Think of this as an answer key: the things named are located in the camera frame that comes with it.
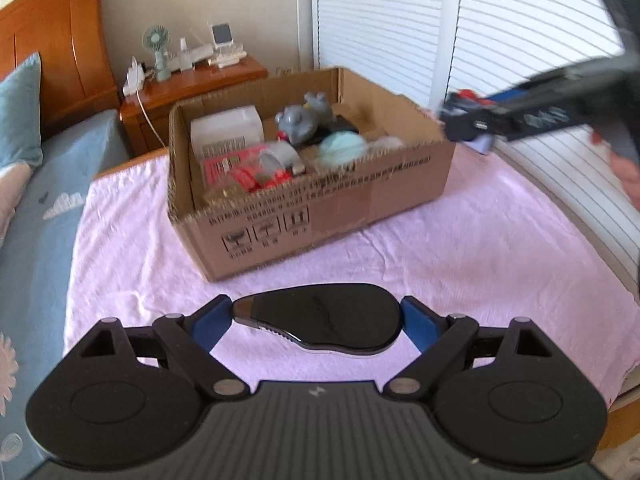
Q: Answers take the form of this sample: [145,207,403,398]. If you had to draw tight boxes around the blue bedsheet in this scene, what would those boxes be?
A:
[0,109,133,480]

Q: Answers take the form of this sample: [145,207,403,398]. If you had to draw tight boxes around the red packet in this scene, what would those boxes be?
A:
[201,144,273,187]

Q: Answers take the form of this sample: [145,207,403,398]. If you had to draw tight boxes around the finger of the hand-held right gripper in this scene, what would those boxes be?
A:
[442,105,507,142]
[487,82,531,107]

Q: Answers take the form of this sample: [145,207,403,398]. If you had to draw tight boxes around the pink blanket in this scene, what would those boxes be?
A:
[0,162,34,247]

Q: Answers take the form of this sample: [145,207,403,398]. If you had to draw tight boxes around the white power strip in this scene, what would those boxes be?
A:
[122,57,147,97]

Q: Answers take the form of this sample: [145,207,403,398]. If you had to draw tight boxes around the clear plastic cup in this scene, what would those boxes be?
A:
[259,141,306,180]

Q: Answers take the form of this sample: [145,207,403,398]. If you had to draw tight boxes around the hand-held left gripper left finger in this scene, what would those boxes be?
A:
[80,294,251,402]

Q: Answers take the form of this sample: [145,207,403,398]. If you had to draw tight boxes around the blue toy with red parts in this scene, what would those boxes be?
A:
[440,89,497,155]

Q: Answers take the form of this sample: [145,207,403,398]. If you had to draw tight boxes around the white louvred closet doors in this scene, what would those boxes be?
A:
[310,0,640,306]

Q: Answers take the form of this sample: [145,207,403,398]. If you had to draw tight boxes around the cardboard box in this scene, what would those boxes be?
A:
[167,66,457,283]

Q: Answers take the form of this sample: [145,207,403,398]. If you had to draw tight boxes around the grey toy hippo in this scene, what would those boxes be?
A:
[274,91,337,148]

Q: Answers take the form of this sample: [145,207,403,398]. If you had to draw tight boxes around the person's right hand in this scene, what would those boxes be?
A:
[592,130,640,209]

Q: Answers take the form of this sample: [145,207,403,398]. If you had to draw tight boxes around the blue pillow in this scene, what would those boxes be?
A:
[0,52,45,168]

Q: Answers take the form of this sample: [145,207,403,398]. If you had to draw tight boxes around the white cable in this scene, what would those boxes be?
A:
[137,92,169,150]

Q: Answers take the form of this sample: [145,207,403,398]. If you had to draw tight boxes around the pink towel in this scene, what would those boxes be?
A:
[64,135,640,407]

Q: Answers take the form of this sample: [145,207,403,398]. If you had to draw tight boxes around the white box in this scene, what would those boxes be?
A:
[190,105,265,161]

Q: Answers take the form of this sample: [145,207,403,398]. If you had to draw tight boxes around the wooden headboard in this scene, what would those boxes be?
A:
[0,0,122,145]

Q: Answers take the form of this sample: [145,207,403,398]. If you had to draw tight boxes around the small green desk fan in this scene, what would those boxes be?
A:
[141,26,172,82]

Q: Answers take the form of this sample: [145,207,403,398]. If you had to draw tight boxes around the wooden nightstand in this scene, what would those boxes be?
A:
[119,55,269,158]

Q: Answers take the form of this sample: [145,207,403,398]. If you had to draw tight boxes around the small white spray bottle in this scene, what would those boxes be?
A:
[176,35,194,72]

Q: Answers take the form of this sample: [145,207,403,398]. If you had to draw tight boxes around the white phone stand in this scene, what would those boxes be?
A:
[210,22,236,57]

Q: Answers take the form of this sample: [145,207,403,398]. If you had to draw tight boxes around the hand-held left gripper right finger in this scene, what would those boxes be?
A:
[382,295,551,402]

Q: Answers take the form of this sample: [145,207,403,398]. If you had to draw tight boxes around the black computer mouse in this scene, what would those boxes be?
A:
[231,282,403,359]

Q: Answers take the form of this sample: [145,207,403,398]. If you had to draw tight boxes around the white remote control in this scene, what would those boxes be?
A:
[207,50,249,67]

